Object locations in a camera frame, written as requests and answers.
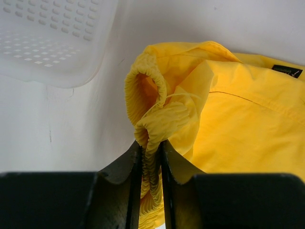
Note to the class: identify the yellow shorts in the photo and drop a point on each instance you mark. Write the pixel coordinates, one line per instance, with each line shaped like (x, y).
(222, 111)

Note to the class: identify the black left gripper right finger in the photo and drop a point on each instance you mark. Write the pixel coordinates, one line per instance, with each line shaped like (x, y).
(194, 199)

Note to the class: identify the white plastic basket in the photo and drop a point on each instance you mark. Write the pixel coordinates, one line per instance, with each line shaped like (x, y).
(56, 42)

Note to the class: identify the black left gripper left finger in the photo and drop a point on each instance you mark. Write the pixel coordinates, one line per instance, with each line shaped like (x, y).
(107, 199)

